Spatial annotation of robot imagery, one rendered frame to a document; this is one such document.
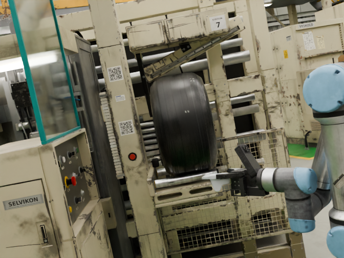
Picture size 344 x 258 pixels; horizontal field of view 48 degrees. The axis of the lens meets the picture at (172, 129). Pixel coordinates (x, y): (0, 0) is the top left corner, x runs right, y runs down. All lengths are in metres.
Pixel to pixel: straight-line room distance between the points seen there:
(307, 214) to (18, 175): 1.01
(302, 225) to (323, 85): 0.42
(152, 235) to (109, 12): 1.22
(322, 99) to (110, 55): 1.30
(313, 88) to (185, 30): 1.39
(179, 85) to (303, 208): 1.00
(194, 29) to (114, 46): 0.52
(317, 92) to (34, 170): 1.01
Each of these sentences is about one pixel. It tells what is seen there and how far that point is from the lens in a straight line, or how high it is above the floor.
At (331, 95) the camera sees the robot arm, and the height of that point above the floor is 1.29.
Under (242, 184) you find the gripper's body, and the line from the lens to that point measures 1.28.
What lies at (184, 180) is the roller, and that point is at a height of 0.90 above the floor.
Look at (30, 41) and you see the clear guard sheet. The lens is 1.61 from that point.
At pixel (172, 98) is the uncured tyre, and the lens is 1.92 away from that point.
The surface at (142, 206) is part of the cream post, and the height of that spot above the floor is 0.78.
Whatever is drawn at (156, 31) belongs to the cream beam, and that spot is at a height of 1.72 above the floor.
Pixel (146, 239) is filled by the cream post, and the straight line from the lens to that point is 2.23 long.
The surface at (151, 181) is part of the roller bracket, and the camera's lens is 2.01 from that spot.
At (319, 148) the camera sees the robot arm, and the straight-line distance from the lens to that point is 1.27.
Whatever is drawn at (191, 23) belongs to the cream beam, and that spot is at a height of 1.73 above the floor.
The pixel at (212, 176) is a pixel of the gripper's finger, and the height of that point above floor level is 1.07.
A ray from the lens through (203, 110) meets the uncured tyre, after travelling 1.90.
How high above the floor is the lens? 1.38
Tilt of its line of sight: 6 degrees down
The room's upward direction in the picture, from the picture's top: 11 degrees counter-clockwise
